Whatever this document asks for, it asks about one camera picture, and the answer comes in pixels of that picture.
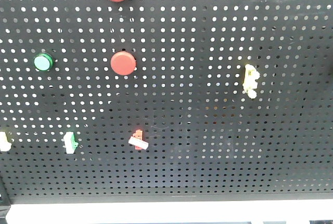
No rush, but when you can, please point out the yellow toggle switch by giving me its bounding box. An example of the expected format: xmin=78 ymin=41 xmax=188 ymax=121
xmin=242 ymin=64 xmax=260 ymax=99

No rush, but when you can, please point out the red white rocker switch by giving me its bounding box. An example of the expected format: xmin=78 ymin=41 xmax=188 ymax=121
xmin=128 ymin=130 xmax=149 ymax=150

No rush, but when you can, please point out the black perforated pegboard panel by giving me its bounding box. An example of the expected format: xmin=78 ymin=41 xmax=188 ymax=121
xmin=0 ymin=0 xmax=333 ymax=205

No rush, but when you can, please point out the yellow white rocker switch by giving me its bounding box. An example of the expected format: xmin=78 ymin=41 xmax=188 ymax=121
xmin=0 ymin=132 xmax=11 ymax=152

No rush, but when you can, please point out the white standing desk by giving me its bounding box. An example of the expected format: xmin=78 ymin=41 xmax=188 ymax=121
xmin=6 ymin=200 xmax=332 ymax=223

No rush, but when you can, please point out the lower red push button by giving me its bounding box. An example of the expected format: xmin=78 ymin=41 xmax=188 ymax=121
xmin=110 ymin=51 xmax=136 ymax=76

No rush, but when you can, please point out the green push button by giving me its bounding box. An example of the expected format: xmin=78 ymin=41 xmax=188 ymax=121
xmin=33 ymin=53 xmax=55 ymax=71

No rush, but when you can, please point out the green white rocker switch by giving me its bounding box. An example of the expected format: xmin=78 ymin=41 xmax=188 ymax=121
xmin=63 ymin=132 xmax=78 ymax=154

